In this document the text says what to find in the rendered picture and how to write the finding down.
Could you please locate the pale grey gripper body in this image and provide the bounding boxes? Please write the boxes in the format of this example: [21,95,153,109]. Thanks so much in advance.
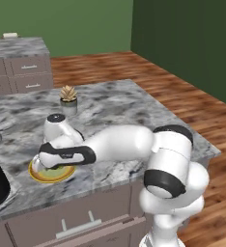
[30,153,49,172]

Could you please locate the yellow and green plate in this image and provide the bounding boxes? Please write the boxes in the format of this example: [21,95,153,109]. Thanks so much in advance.
[28,158,76,184]

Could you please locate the taupe drawer front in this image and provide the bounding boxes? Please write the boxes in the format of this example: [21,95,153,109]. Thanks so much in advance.
[5,184,132,241]

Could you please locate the potted succulent in grey pot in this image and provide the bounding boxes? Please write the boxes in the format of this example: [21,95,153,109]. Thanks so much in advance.
[59,84,79,117]

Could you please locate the taupe cupboard run, marble top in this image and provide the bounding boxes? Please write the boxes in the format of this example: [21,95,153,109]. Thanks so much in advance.
[0,36,55,96]

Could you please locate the marble top kitchen island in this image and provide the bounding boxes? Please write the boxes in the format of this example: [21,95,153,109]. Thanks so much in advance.
[0,78,222,247]

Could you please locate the small white box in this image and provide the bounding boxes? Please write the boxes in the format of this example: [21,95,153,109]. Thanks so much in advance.
[2,32,19,40]

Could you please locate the pale grey drawer handle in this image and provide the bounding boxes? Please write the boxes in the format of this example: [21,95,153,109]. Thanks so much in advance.
[55,209,103,240]

